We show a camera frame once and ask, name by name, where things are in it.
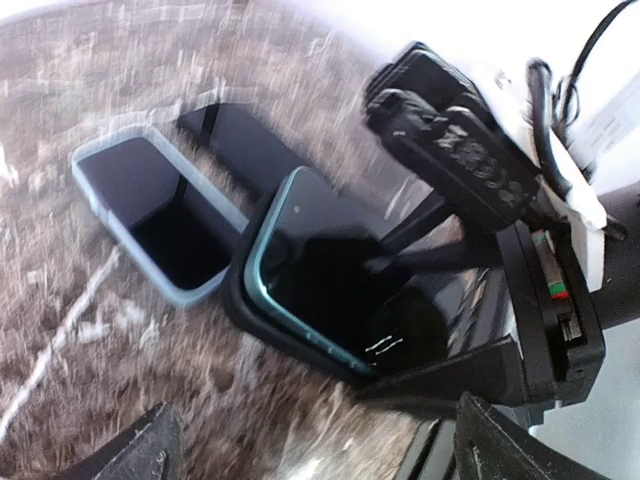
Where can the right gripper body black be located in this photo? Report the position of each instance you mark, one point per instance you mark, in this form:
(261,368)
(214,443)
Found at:
(555,356)

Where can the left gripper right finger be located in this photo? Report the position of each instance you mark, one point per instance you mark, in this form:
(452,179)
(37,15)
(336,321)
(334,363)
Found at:
(540,440)

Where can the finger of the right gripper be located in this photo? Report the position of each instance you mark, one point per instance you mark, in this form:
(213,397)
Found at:
(472,252)

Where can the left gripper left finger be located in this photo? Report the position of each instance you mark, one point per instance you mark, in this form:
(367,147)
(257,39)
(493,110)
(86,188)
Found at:
(150,448)

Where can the teal edged phone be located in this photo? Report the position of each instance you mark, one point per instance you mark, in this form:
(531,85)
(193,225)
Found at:
(317,270)

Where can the light blue phone case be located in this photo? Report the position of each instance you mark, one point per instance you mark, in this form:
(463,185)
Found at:
(150,210)

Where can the black phone case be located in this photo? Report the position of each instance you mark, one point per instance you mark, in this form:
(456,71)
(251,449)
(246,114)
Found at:
(280,335)
(255,156)

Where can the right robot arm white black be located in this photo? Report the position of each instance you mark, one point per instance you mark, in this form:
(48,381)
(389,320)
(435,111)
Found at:
(434,222)

